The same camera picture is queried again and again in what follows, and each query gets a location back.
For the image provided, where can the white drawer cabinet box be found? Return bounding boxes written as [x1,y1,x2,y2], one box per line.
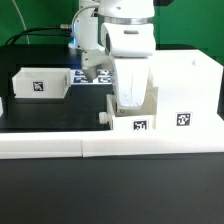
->
[149,50,223,130]

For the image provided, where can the white drawer tray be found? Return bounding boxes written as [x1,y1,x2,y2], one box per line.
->
[12,67,71,99]
[99,94,157,132]

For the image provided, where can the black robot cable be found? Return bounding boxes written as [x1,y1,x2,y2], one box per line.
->
[4,23,75,47]

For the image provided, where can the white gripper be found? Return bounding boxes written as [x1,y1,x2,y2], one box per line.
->
[113,58,150,110]

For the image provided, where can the white marker sheet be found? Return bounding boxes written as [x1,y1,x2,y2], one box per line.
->
[70,69,112,85]

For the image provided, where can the white L-shaped foam barrier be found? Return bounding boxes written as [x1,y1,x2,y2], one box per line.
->
[0,130,224,160]

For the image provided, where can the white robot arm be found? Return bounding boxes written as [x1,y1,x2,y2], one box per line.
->
[70,0,174,110]

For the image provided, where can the white rear drawer tray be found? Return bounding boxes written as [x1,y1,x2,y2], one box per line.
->
[12,67,71,99]

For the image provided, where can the white front drawer tray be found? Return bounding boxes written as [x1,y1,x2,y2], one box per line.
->
[99,94,157,132]

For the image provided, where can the thin white cable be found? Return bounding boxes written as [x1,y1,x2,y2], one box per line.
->
[12,0,31,45]

